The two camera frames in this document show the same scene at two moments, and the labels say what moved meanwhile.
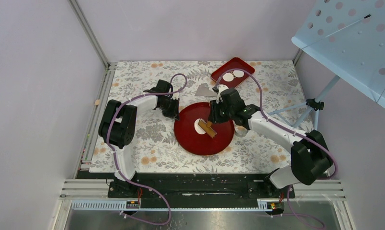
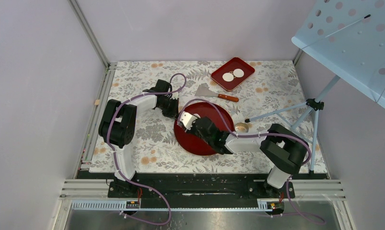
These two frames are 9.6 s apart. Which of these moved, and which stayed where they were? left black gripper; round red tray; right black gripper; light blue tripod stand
Moved: right black gripper
Stayed: round red tray; left black gripper; light blue tripod stand
